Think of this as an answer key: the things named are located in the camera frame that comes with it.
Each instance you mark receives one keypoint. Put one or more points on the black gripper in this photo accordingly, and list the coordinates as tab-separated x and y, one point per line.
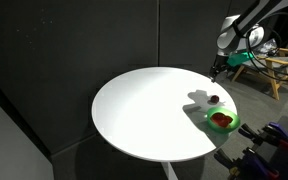
219	65

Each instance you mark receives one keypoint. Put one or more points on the dark red plum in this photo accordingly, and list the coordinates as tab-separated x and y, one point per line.
214	99

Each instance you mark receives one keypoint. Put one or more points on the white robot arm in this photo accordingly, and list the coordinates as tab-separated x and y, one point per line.
236	28

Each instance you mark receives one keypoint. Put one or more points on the green plastic bowl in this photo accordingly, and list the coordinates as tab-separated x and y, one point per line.
234	124

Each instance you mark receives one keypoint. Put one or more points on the large red apple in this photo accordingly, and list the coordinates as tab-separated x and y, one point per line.
219	119

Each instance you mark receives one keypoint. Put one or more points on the small red tomato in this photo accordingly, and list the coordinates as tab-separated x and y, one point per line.
229	119

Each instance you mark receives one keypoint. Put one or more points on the wooden chair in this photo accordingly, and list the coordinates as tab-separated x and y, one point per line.
272	69

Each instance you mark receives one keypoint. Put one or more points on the round white table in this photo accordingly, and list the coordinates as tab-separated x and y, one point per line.
159	114

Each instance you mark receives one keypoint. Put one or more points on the purple black clamp left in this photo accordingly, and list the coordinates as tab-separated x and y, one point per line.
272	133

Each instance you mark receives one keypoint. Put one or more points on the purple black clamp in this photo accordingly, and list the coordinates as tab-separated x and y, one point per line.
272	133
251	166

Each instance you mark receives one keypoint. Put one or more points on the purple black clamp right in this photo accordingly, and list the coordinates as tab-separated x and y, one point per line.
251	166

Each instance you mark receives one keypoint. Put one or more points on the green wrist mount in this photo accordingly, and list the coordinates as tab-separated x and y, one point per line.
235	59

